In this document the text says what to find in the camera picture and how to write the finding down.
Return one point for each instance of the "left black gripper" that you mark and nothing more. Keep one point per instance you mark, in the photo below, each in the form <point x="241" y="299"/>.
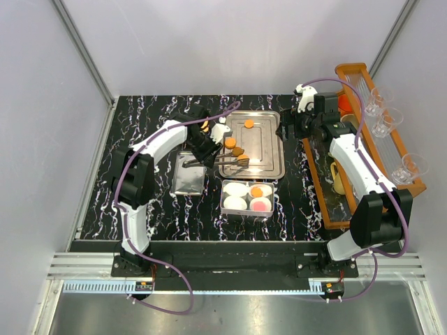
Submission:
<point x="207" y="156"/>

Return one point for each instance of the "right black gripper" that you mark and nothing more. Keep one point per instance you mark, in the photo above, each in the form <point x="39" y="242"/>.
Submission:
<point x="289" y="117"/>

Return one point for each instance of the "metal serving tongs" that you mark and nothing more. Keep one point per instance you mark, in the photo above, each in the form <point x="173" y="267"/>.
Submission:
<point x="234" y="162"/>

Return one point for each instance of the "golden round biscuit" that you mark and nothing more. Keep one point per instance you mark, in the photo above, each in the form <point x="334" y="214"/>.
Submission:
<point x="230" y="143"/>
<point x="243" y="158"/>

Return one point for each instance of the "golden flower-shaped biscuit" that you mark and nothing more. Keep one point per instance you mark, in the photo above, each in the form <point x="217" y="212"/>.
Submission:
<point x="256" y="192"/>

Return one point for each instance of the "pink round cookie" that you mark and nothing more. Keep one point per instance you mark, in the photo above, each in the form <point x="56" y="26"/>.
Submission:
<point x="259" y="206"/>

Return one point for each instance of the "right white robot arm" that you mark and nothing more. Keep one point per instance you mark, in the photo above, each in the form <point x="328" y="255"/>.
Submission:
<point x="383" y="212"/>

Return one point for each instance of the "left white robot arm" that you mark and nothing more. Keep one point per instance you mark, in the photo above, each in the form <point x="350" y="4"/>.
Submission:
<point x="133" y="168"/>

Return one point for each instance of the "yellow plate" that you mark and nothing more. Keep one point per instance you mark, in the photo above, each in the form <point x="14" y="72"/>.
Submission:
<point x="205" y="127"/>

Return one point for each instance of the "large steel baking tray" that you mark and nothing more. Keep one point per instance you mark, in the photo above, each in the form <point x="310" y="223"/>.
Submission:
<point x="260" y="144"/>

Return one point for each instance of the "orange round cookie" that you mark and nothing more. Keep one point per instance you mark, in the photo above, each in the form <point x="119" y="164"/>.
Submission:
<point x="249" y="123"/>

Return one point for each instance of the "white paper cupcake liner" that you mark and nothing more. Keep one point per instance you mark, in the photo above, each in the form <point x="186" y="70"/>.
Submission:
<point x="267" y="189"/>
<point x="266" y="201"/>
<point x="235" y="203"/>
<point x="235" y="189"/>

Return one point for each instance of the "orange cup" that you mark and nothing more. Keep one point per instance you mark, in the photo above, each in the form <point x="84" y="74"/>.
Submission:
<point x="344" y="104"/>

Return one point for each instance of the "lilac cookie tin box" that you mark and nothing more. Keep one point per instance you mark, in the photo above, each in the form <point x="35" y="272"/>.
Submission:
<point x="248" y="199"/>

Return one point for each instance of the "yellow mug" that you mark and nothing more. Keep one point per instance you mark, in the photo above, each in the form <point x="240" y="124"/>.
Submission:
<point x="337" y="181"/>

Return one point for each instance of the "wooden shelf rack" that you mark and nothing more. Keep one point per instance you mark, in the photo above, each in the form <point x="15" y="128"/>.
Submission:
<point x="387" y="153"/>

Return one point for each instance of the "clear glass cup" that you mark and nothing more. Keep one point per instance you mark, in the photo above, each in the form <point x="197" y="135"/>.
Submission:
<point x="378" y="99"/>
<point x="389" y="119"/>
<point x="412" y="166"/>

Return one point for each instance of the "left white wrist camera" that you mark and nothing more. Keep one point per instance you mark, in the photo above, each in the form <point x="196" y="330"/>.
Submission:
<point x="219" y="131"/>

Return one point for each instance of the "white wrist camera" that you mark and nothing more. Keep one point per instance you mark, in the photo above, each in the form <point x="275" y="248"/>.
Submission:
<point x="306" y="94"/>
<point x="219" y="131"/>

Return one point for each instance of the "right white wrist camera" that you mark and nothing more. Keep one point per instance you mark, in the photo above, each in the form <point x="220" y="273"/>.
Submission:
<point x="306" y="94"/>

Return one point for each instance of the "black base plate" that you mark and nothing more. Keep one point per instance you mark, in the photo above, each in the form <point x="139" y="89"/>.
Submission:
<point x="234" y="265"/>

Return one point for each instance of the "aluminium frame rail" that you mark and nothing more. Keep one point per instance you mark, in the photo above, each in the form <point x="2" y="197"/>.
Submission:
<point x="77" y="40"/>

